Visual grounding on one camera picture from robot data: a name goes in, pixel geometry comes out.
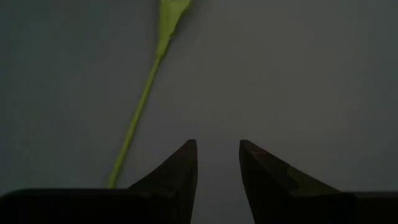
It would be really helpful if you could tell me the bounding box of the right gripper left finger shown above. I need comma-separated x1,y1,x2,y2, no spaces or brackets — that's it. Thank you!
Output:
127,139,199,224

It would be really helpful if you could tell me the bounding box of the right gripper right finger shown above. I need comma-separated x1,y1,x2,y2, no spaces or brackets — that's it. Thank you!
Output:
238,139,345,224

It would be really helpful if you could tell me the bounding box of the white artificial tulip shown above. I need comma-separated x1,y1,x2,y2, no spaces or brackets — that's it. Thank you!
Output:
107,0,193,190

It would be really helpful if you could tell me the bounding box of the blue table mat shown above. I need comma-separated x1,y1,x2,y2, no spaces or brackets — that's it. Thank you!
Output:
0,0,398,224

